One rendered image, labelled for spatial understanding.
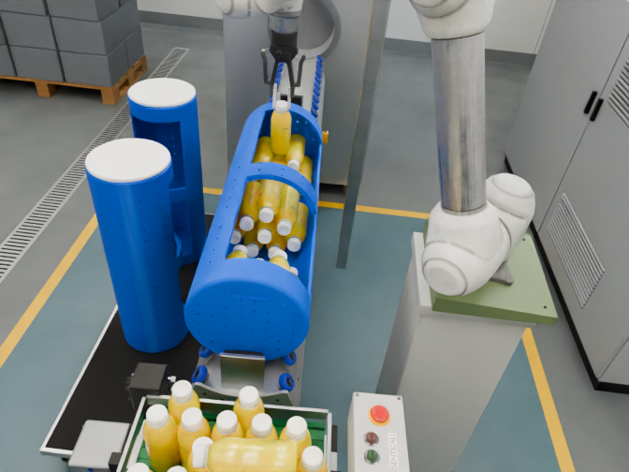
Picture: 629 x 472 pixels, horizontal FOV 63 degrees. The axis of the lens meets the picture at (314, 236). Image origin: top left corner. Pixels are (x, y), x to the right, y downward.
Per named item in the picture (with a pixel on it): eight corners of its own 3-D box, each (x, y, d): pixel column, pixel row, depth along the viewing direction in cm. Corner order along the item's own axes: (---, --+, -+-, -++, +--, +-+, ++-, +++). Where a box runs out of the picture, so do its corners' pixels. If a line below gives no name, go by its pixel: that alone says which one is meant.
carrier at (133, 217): (159, 363, 217) (202, 321, 236) (128, 194, 161) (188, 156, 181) (109, 334, 226) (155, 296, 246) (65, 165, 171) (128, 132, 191)
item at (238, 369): (265, 383, 123) (266, 350, 115) (263, 391, 121) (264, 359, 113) (223, 379, 123) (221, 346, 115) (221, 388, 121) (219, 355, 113)
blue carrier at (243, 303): (316, 176, 193) (328, 106, 175) (301, 369, 125) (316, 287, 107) (241, 166, 192) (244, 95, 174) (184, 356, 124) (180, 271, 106)
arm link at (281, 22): (270, 2, 145) (270, 23, 149) (267, 11, 138) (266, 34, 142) (302, 5, 145) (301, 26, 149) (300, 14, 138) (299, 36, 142)
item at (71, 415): (255, 237, 309) (255, 217, 300) (184, 487, 193) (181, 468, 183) (169, 228, 310) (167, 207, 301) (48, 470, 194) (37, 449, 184)
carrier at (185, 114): (152, 233, 281) (152, 269, 260) (128, 80, 226) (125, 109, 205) (205, 229, 288) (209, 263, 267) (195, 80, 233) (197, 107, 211)
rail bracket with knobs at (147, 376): (180, 390, 123) (176, 364, 116) (172, 418, 117) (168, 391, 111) (138, 387, 123) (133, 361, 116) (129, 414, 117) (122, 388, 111)
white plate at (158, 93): (129, 78, 225) (129, 81, 226) (125, 106, 205) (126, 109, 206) (194, 77, 232) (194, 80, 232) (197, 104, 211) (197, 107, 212)
